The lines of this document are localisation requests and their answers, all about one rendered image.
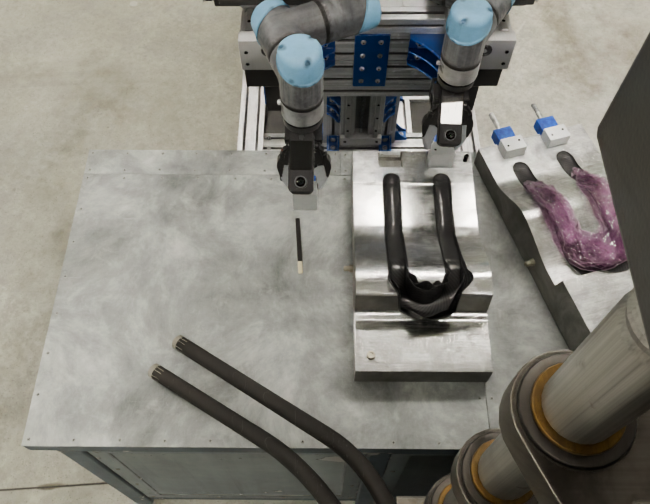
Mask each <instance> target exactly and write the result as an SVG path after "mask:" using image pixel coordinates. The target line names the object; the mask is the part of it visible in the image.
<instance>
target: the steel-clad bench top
mask: <svg viewBox="0 0 650 504"><path fill-rule="evenodd" d="M279 154H280V151H251V150H91V149H90V150H89V154H88V158H87V162H86V167H85V171H84V175H83V180H82V184H81V188H80V193H79V197H78V201H77V206H76V210H75V214H74V219H73V223H72V227H71V232H70V236H69V240H68V245H67V249H66V253H65V258H64V262H63V266H62V271H61V275H60V279H59V284H58V288H57V292H56V297H55V301H54V305H53V310H52V314H51V318H50V323H49V327H48V331H47V336H46V340H45V344H44V349H43V353H42V357H41V362H40V366H39V370H38V375H37V379H36V383H35V388H34V392H33V396H32V401H31V405H30V409H29V414H28V418H27V422H26V427H25V431H24V435H23V440H22V444H21V446H50V447H175V448H260V447H258V446H256V445H255V444H253V443H252V442H250V441H249V440H247V439H246V438H244V437H242V436H241V435H239V434H238V433H236V432H235V431H233V430H231V429H230V428H228V427H227V426H225V425H224V424H222V423H220V422H219V421H217V420H216V419H214V418H213V417H211V416H210V415H208V414H206V413H205V412H203V411H202V410H200V409H199V408H197V407H195V406H194V405H192V404H191V403H189V402H188V401H186V400H185V399H183V398H181V397H180V396H178V395H177V394H175V393H174V392H172V391H170V390H169V389H167V388H166V387H164V386H163V385H161V384H160V383H158V382H156V381H155V380H153V379H152V378H150V377H149V376H148V370H149V368H150V367H151V366H152V365H153V364H156V363H157V364H159V365H160V366H162V367H164V368H165V369H167V370H169V371H170V372H172V373H173V374H175V375H177V376H178V377H180V378H181V379H183V380H185V381H186V382H188V383H189V384H191V385H193V386H194V387H196V388H198V389H199V390H201V391H202V392H204V393H206V394H207V395H209V396H210V397H212V398H214V399H215V400H217V401H218V402H220V403H222V404H223V405H225V406H226V407H228V408H230V409H231V410H233V411H234V412H236V413H238V414H239V415H241V416H242V417H244V418H246V419H247V420H249V421H250V422H252V423H254V424H255V425H257V426H258V427H260V428H262V429H263V430H265V431H266V432H268V433H270V434H271V435H273V436H274V437H276V438H277V439H279V440H280V441H281V442H283V443H284V444H285V445H287V446H288V447H289V448H301V449H330V448H329V447H327V446H326V445H324V444H323V443H321V442H320V441H318V440H317V439H315V438H314V437H312V436H310V435H309V434H307V433H306V432H304V431H303V430H301V429H299V428H298V427H296V426H295V425H293V424H292V423H290V422H288V421H287V420H285V419H284V418H282V417H281V416H279V415H278V414H276V413H274V412H273V411H271V410H270V409H268V408H267V407H265V406H263V405H262V404H260V403H259V402H257V401H256V400H254V399H253V398H251V397H249V396H248V395H246V394H245V393H243V392H242V391H240V390H238V389H237V388H235V387H234V386H232V385H231V384H229V383H227V382H226V381H224V380H223V379H221V378H220V377H218V376H217V375H215V374H213V373H212V372H210V371H209V370H207V369H206V368H204V367H202V366H201V365H199V364H198V363H196V362H195V361H193V360H191V359H190V358H188V357H187V356H185V355H184V354H182V353H181V352H179V351H177V350H176V349H174V348H173V347H172V342H173V340H174V338H175V337H177V336H178V335H182V336H183V337H185V338H187V339H188V340H190V341H191V342H193V343H195V344H196V345H198V346H200V347H201V348H203V349H204V350H206V351H208V352H209V353H211V354H212V355H214V356H216V357H217V358H219V359H221V360H222V361H224V362H225V363H227V364H229V365H230V366H232V367H233V368H235V369H237V370H238V371H240V372H241V373H243V374H245V375H246V376H248V377H250V378H251V379H253V380H254V381H256V382H258V383H259V384H261V385H262V386H264V387H266V388H267V389H269V390H270V391H272V392H274V393H275V394H277V395H279V396H280V397H282V398H283V399H285V400H287V401H288V402H290V403H291V404H293V405H295V406H296V407H298V408H299V409H301V410H303V411H304V412H306V413H308V414H309V415H311V416H312V417H314V418H316V419H317V420H319V421H320V422H322V423H324V424H325V425H327V426H329V427H330V428H332V429H333V430H335V431H336V432H338V433H339V434H341V435H342V436H343V437H344V438H346V439H347V440H348V441H349V442H351V443H352V444H353V445H354V446H355V447H356V448H357V449H426V450H460V449H461V448H462V446H463V445H464V444H465V442H466V441H467V440H468V439H469V438H471V437H472V436H473V435H474V434H476V433H478V432H481V431H483V430H485V429H493V428H500V426H499V406H500V402H501V399H502V396H503V393H504V391H505V390H506V388H507V387H508V385H509V384H510V382H511V381H512V380H513V378H514V377H515V376H516V374H517V373H518V372H519V370H520V369H521V368H522V366H523V365H525V364H526V363H527V362H528V361H530V360H531V359H532V358H533V357H535V356H538V355H540V354H543V353H545V352H547V351H554V350H563V349H565V350H569V348H568V346H567V344H566V342H565V340H564V338H563V336H562V334H561V332H560V330H559V328H558V326H557V324H556V322H555V320H554V318H553V316H552V314H551V312H550V311H549V309H548V307H547V305H546V303H545V301H544V299H543V297H542V295H541V293H540V291H539V289H538V287H537V285H536V283H535V281H534V279H533V277H532V275H531V273H530V272H529V270H528V268H527V267H526V266H525V265H524V260H523V258H522V256H521V254H520V252H519V250H518V248H517V246H516V244H515V242H514V240H513V238H512V236H511V234H510V232H509V231H508V229H507V227H506V225H505V223H504V221H503V219H502V217H501V215H500V213H499V211H498V209H497V207H496V205H495V203H494V201H493V199H492V197H491V195H490V193H489V192H488V190H487V188H486V186H485V184H484V182H483V180H482V178H481V176H480V174H479V172H478V170H477V168H476V166H475V164H474V162H475V159H476V156H477V152H470V158H471V166H472V174H473V182H474V193H475V202H476V211H477V220H478V228H479V234H480V238H481V241H482V244H483V247H484V250H485V252H486V255H487V258H488V261H489V265H490V269H491V275H492V283H493V293H494V294H493V298H492V300H491V303H490V305H489V308H488V311H487V326H488V334H489V342H490V350H491V358H492V367H493V373H492V374H491V376H490V378H489V379H488V381H487V382H385V381H354V343H353V273H352V272H349V271H344V266H349V265H352V203H351V168H352V151H327V154H328V155H330V158H331V170H330V174H329V177H328V180H327V182H326V184H325V186H324V187H323V188H322V189H318V188H317V193H318V199H317V210H293V200H292V193H291V192H290V191H289V189H288V188H287V187H286V185H285V184H284V183H283V181H280V175H279V172H278V170H277V157H278V155H279ZM340 173H341V176H340ZM295 218H300V231H301V248H302V265H303V273H301V274H299V273H298V259H297V241H296V223H295ZM484 388H485V389H484ZM485 397H486V398H485ZM487 414H488V415H487ZM488 423H489V424H488Z"/></svg>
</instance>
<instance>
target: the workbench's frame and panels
mask: <svg viewBox="0 0 650 504"><path fill-rule="evenodd" d="M24 447H25V448H27V449H29V450H57V451H60V452H61V453H63V454H64V455H66V456H67V457H69V458H70V459H72V460H73V461H75V462H76V463H78V464H79V465H81V466H82V467H84V468H85V469H87V470H88V471H90V472H91V473H93V474H94V475H96V476H97V477H99V478H100V479H102V480H103V481H104V482H106V483H107V484H109V485H110V486H112V487H113V488H115V489H116V490H118V491H119V492H121V493H122V494H124V495H125V496H127V497H128V498H130V499H131V500H133V501H134V502H136V503H137V504H152V503H153V502H154V499H207V500H315V499H314V497H313V496H312V495H311V494H310V492H309V491H308V490H307V489H306V488H305V487H304V485H303V484H302V483H301V482H300V481H299V480H298V479H297V478H296V477H295V476H294V475H293V474H292V473H291V472H290V471H289V470H288V469H287V468H286V467H284V466H283V465H282V464H281V463H280V462H279V461H278V460H276V459H275V458H274V457H272V456H271V455H270V454H268V453H267V452H265V451H264V450H263V449H261V448H175V447H50V446H24ZM291 449H292V450H293V451H294V452H295V453H296V454H298V455H299V456H300V457H301V458H302V459H303V460H304V461H305V462H306V463H307V464H308V465H309V466H310V467H311V468H312V469H313V470H314V471H315V472H316V473H317V474H318V475H319V476H320V478H321V479H322V480H323V481H324V482H325V483H326V484H327V486H328V487H329V488H330V490H331V491H332V492H333V493H334V495H335V496H336V497H337V499H338V500H339V501H355V504H373V501H374V499H373V498H372V496H371V494H370V492H369V491H368V489H367V488H366V486H365V485H364V483H363V482H362V480H361V479H360V478H359V477H358V475H357V474H356V473H355V472H354V470H353V469H352V468H351V467H350V466H349V465H348V464H347V463H346V462H345V461H344V460H343V459H342V458H341V457H340V456H339V455H337V454H336V453H335V452H334V451H332V450H331V449H301V448H291ZM358 450H359V451H360V452H361V453H362V454H363V455H364V456H365V457H366V458H367V459H368V460H369V461H370V463H371V464H372V465H373V466H374V468H375V469H376V470H377V471H378V473H379V474H380V476H381V477H382V479H383V480H384V482H385V483H386V485H387V487H388V488H389V490H390V492H391V494H392V496H393V497H394V499H395V498H396V496H426V495H427V494H428V492H429V491H430V489H431V488H432V486H433V485H434V484H435V482H437V481H438V480H439V479H440V478H441V477H443V476H445V475H448V474H450V473H451V467H452V464H453V461H454V458H455V456H456V455H457V453H458V452H459V450H426V449H358Z"/></svg>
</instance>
